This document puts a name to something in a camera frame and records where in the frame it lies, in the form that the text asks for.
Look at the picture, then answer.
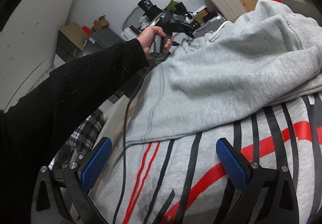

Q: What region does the grey printed hoodie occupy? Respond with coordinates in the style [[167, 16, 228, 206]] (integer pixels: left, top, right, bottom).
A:
[[94, 0, 321, 223]]

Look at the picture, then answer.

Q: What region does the black sleeved left forearm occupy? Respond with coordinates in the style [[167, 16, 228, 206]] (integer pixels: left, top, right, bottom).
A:
[[1, 39, 148, 223]]

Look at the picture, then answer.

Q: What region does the person's left hand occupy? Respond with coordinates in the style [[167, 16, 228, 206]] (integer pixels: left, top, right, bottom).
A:
[[136, 26, 166, 59]]

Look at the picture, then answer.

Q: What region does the silver aluminium suitcase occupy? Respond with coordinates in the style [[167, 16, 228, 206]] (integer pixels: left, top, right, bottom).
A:
[[193, 14, 226, 38]]

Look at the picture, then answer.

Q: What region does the open cardboard box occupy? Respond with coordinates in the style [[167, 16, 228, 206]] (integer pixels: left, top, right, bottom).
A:
[[91, 15, 109, 32]]

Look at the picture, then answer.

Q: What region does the dark grey refrigerator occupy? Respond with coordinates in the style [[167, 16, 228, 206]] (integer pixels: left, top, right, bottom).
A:
[[83, 27, 124, 56]]

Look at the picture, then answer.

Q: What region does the black white plaid garment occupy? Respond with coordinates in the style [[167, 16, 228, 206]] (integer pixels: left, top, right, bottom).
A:
[[66, 109, 105, 155]]

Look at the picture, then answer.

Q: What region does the grey storage box left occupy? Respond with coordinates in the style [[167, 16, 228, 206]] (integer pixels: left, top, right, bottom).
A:
[[94, 95, 129, 161]]

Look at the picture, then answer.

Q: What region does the grey storage box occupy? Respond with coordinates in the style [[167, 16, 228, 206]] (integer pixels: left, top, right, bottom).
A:
[[281, 0, 322, 26], [94, 95, 129, 161]]

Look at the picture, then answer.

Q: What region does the grey storage box right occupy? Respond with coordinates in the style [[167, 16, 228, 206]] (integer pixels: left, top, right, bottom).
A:
[[281, 0, 322, 26]]

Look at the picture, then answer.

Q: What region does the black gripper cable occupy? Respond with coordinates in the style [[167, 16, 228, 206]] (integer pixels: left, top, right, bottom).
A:
[[111, 52, 158, 224]]

